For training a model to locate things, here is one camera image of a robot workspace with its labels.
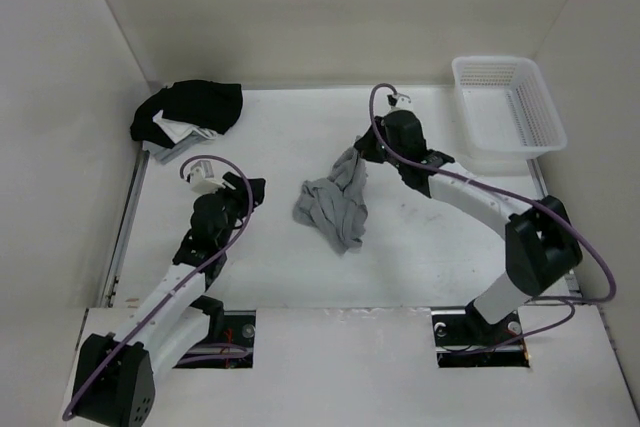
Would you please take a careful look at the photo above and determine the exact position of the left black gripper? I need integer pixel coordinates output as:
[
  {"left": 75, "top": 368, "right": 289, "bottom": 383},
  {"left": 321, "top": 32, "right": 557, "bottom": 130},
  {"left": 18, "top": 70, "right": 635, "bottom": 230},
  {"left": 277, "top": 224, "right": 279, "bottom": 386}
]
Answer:
[{"left": 206, "top": 173, "right": 264, "bottom": 248}]

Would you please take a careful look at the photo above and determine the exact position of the grey tank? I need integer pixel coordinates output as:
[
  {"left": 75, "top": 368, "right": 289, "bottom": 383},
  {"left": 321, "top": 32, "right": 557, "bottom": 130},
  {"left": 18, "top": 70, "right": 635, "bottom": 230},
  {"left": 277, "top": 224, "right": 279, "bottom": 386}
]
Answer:
[
  {"left": 292, "top": 147, "right": 368, "bottom": 256},
  {"left": 142, "top": 132, "right": 209, "bottom": 165}
]

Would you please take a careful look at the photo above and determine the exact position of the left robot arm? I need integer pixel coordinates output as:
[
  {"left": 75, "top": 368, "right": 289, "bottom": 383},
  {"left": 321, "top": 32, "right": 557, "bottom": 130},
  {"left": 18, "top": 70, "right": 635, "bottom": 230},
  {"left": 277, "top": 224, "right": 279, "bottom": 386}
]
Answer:
[{"left": 62, "top": 172, "right": 266, "bottom": 426}]

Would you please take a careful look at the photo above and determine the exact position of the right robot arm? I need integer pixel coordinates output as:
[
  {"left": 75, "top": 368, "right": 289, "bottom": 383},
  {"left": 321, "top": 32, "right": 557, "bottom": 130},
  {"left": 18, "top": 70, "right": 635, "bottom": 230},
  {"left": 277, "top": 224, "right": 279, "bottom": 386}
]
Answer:
[{"left": 354, "top": 110, "right": 583, "bottom": 343}]

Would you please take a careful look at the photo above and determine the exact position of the grey folded tank top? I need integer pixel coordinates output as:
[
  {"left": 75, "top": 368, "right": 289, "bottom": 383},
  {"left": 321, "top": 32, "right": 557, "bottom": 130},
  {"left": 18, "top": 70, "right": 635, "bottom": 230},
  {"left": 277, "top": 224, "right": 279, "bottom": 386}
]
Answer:
[{"left": 142, "top": 132, "right": 209, "bottom": 165}]

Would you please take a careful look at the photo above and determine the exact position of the white folded tank top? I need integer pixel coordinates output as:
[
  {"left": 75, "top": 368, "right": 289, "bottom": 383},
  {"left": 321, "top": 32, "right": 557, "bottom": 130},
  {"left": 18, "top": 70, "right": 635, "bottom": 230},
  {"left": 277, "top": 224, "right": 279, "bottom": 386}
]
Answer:
[{"left": 152, "top": 110, "right": 218, "bottom": 144}]

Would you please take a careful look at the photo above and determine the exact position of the white plastic basket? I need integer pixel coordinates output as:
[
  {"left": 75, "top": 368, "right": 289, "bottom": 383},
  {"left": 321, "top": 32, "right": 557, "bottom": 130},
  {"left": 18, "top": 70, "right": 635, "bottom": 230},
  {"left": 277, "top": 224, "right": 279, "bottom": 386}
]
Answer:
[{"left": 451, "top": 56, "right": 568, "bottom": 162}]

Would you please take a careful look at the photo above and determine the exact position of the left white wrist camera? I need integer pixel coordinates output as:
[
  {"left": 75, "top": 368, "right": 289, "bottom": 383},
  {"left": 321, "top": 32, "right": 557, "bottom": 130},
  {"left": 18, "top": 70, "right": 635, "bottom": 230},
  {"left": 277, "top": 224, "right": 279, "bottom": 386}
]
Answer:
[{"left": 187, "top": 160, "right": 224, "bottom": 195}]

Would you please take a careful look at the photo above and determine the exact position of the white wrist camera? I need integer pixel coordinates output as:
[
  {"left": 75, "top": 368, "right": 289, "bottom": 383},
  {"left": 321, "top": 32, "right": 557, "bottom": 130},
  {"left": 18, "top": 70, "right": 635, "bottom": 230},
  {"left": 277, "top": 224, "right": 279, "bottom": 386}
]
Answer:
[
  {"left": 387, "top": 93, "right": 414, "bottom": 111},
  {"left": 187, "top": 160, "right": 224, "bottom": 195}
]

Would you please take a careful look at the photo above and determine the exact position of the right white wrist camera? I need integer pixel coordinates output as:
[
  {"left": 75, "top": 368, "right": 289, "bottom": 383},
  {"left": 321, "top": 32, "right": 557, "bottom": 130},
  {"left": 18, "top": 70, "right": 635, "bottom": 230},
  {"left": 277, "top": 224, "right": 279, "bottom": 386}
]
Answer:
[{"left": 387, "top": 93, "right": 414, "bottom": 111}]

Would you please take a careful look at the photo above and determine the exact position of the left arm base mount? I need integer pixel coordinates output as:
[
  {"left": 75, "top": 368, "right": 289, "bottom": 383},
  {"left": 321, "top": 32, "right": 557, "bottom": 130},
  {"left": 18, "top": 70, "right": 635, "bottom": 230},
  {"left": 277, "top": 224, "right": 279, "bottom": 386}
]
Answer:
[{"left": 176, "top": 311, "right": 256, "bottom": 370}]

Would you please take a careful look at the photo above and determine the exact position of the left aluminium table rail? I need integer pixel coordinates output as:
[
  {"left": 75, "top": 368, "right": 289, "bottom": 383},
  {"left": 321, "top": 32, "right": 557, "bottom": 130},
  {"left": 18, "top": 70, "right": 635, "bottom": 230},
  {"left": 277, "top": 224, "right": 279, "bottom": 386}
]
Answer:
[{"left": 95, "top": 149, "right": 149, "bottom": 308}]

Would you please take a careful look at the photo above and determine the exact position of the aluminium table rail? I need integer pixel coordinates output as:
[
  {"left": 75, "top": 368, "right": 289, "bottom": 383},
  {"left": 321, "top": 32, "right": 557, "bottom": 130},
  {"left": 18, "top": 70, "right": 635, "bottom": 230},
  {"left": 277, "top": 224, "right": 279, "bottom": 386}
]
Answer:
[
  {"left": 95, "top": 149, "right": 149, "bottom": 308},
  {"left": 527, "top": 159, "right": 583, "bottom": 298}
]

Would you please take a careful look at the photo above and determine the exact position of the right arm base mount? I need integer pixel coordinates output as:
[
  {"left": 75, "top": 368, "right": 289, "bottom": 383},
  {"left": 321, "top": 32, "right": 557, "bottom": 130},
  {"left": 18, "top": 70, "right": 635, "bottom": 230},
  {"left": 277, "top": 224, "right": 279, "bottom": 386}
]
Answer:
[{"left": 431, "top": 309, "right": 529, "bottom": 368}]

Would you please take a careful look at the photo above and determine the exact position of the right aluminium table rail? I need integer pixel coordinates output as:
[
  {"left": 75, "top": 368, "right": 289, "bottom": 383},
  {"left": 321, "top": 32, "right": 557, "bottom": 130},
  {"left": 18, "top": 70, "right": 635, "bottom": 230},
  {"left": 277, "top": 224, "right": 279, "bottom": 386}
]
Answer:
[{"left": 527, "top": 159, "right": 583, "bottom": 298}]

